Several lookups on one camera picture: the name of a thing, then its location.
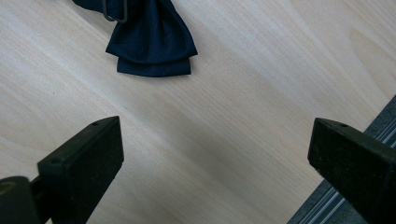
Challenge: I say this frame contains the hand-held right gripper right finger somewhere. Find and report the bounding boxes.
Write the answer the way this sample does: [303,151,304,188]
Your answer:
[307,117,396,224]

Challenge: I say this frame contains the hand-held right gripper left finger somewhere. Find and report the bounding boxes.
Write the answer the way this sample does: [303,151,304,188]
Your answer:
[29,116,125,224]

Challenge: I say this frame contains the navy blue bow tie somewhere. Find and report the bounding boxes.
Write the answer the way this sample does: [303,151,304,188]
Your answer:
[72,0,199,77]

